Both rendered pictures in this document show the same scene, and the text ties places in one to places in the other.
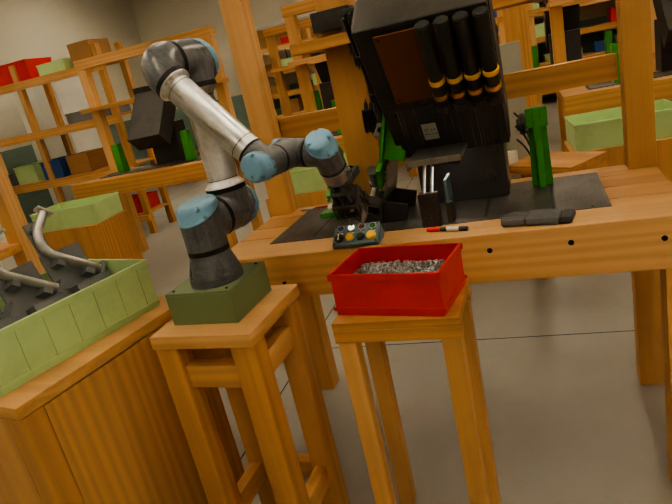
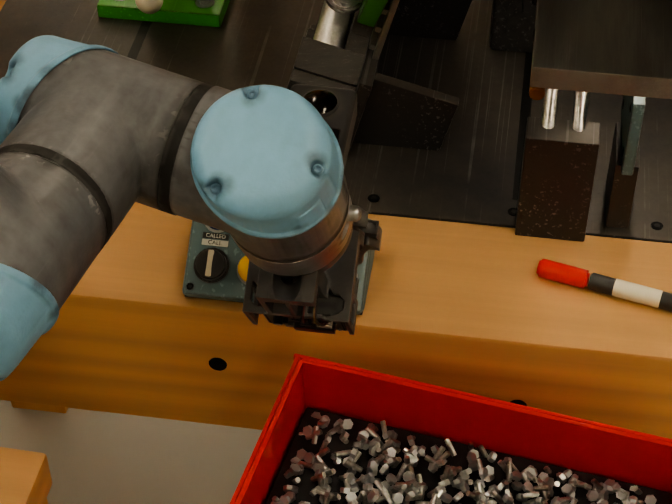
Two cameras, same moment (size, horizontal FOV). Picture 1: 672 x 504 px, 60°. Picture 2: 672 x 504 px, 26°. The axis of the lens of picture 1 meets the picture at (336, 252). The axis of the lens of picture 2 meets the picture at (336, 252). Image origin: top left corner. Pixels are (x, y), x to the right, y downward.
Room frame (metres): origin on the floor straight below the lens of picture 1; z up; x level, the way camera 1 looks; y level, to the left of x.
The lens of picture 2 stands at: (0.88, 0.08, 1.75)
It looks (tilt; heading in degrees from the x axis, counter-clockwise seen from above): 43 degrees down; 347
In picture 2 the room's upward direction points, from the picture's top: straight up
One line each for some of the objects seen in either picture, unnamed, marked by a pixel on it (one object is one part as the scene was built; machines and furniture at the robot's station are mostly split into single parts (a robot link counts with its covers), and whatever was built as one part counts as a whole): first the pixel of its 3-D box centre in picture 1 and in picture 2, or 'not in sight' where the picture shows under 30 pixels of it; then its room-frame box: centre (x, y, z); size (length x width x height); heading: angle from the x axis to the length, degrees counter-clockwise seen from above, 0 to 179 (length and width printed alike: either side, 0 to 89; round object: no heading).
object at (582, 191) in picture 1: (432, 210); (524, 91); (1.96, -0.36, 0.89); 1.10 x 0.42 x 0.02; 69
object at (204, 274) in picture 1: (212, 262); not in sight; (1.56, 0.34, 0.99); 0.15 x 0.15 x 0.10
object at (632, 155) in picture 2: (449, 197); (627, 136); (1.78, -0.39, 0.97); 0.10 x 0.02 x 0.14; 159
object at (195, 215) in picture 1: (202, 222); not in sight; (1.57, 0.34, 1.11); 0.13 x 0.12 x 0.14; 148
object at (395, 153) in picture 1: (394, 138); not in sight; (1.93, -0.27, 1.17); 0.13 x 0.12 x 0.20; 69
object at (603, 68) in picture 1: (433, 100); not in sight; (2.30, -0.50, 1.23); 1.30 x 0.05 x 0.09; 69
